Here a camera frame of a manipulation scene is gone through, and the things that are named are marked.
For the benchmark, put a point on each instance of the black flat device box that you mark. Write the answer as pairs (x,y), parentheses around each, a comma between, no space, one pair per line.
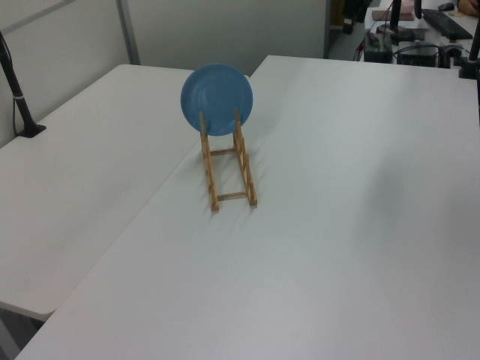
(416,56)

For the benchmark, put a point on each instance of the black keyboard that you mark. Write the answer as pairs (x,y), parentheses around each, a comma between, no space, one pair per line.
(446,24)

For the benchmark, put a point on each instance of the wooden plate rack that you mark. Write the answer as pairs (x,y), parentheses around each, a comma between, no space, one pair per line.
(245,168)

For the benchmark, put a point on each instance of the blue round plate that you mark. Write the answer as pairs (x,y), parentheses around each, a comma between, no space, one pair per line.
(213,93)

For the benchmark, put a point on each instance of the black computer mouse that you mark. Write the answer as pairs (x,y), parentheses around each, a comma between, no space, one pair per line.
(446,6)

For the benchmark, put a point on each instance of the black monitor stand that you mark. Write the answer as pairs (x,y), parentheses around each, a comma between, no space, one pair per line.
(395,18)

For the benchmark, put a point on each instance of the black camera pole with clamp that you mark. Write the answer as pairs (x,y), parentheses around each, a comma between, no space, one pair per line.
(17,93)

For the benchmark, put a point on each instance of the brown desk mat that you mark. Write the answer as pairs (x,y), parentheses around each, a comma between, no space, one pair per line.
(384,15)

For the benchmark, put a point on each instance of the small black desk clamp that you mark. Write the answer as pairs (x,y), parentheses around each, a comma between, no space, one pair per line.
(450,54)

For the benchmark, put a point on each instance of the black electronics box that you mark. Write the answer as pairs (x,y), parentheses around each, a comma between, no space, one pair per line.
(378,50)

